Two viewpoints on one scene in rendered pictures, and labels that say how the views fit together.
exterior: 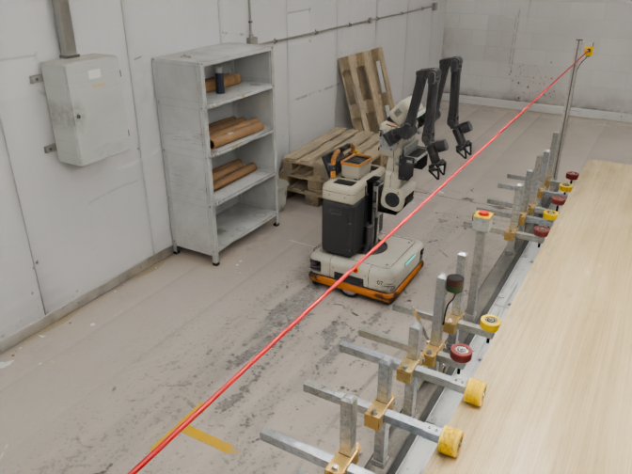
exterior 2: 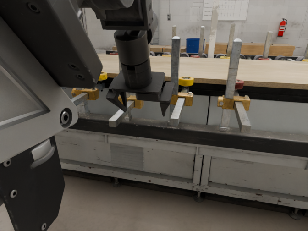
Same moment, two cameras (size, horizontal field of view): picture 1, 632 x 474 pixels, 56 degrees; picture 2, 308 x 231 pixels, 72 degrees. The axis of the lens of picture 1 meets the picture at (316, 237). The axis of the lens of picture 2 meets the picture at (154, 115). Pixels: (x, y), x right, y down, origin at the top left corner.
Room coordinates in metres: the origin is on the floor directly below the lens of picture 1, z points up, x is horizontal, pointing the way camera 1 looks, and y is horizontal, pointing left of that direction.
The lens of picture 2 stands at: (3.58, -0.30, 1.19)
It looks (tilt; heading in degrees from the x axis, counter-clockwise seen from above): 24 degrees down; 254
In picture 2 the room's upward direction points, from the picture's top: straight up
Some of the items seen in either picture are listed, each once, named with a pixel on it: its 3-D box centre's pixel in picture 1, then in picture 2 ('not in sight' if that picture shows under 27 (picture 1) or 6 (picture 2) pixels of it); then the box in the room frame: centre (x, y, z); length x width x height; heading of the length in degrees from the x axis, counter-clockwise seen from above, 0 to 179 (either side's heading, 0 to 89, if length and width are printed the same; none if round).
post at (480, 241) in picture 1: (475, 274); not in sight; (2.35, -0.72, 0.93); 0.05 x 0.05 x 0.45; 60
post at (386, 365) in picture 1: (382, 419); not in sight; (1.48, -0.21, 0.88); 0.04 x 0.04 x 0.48; 60
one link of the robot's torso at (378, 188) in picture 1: (395, 197); not in sight; (3.90, -0.56, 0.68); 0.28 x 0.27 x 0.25; 150
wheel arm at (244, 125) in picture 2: (502, 231); (238, 107); (2.98, -1.03, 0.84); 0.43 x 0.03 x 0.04; 60
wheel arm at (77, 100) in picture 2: (531, 191); (84, 96); (3.63, -1.40, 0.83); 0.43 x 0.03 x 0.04; 60
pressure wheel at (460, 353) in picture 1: (460, 360); not in sight; (1.82, -0.54, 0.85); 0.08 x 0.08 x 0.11
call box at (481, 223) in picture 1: (482, 222); not in sight; (2.35, -0.72, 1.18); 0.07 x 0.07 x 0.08; 60
